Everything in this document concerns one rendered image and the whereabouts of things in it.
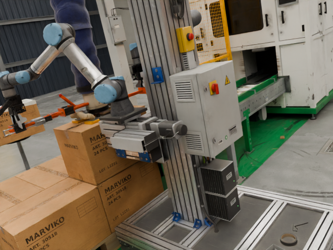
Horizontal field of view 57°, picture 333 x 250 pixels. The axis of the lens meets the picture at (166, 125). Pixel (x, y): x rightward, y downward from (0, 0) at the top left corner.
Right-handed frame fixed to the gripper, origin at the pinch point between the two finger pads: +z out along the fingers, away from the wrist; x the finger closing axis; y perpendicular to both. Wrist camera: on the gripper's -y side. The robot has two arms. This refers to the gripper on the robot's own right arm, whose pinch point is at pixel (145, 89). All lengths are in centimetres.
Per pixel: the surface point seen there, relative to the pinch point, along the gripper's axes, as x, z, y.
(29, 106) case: -198, 14, 16
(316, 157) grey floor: 73, 107, -137
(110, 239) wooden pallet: -3, 97, 61
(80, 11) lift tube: -15, -63, 30
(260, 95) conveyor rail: 3, 52, -168
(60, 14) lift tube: -22, -63, 41
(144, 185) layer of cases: -5, 76, 18
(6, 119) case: -201, 20, 45
